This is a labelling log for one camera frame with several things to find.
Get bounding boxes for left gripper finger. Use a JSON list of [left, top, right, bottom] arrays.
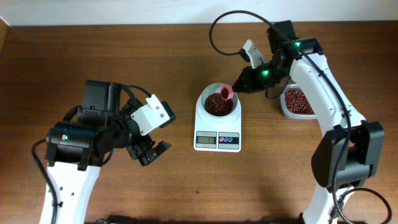
[[141, 141, 172, 166], [127, 146, 149, 165]]

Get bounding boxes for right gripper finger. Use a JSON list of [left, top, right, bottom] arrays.
[[232, 79, 252, 93], [238, 67, 251, 86]]

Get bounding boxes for red beans pile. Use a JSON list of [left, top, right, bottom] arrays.
[[285, 89, 314, 115]]

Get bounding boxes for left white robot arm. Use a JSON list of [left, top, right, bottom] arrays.
[[31, 80, 176, 223]]

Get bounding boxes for red beans in bowl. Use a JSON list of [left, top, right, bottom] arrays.
[[204, 93, 233, 116]]

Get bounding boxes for clear plastic bean container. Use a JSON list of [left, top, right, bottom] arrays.
[[280, 84, 317, 120]]

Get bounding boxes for pink measuring scoop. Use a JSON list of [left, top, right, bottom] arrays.
[[220, 85, 234, 101]]

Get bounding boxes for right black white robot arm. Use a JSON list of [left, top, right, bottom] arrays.
[[233, 21, 385, 223]]

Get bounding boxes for white digital kitchen scale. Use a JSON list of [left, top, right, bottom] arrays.
[[193, 91, 242, 152]]

